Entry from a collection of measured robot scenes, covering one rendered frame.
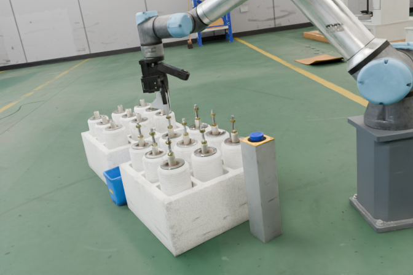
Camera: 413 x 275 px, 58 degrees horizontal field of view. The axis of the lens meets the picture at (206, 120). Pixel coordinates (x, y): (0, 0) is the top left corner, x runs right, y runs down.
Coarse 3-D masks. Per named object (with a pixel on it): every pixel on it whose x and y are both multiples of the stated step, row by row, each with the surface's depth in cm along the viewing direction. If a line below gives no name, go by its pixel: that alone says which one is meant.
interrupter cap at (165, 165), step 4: (176, 160) 114; (180, 160) 113; (160, 164) 113; (164, 164) 112; (168, 164) 113; (176, 164) 112; (180, 164) 111; (164, 168) 109; (168, 168) 109; (172, 168) 108; (176, 168) 109
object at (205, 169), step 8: (216, 152) 117; (192, 160) 116; (200, 160) 114; (208, 160) 114; (216, 160) 115; (200, 168) 115; (208, 168) 115; (216, 168) 116; (200, 176) 116; (208, 176) 115; (216, 176) 116
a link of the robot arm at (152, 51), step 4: (160, 44) 126; (144, 48) 125; (148, 48) 125; (152, 48) 125; (156, 48) 125; (160, 48) 126; (144, 52) 126; (148, 52) 125; (152, 52) 125; (156, 52) 125; (160, 52) 126; (144, 56) 126; (148, 56) 125; (152, 56) 125; (156, 56) 126; (160, 56) 127
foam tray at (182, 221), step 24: (120, 168) 135; (240, 168) 120; (144, 192) 118; (192, 192) 109; (216, 192) 114; (240, 192) 119; (144, 216) 126; (168, 216) 106; (192, 216) 110; (216, 216) 115; (240, 216) 121; (168, 240) 111; (192, 240) 112
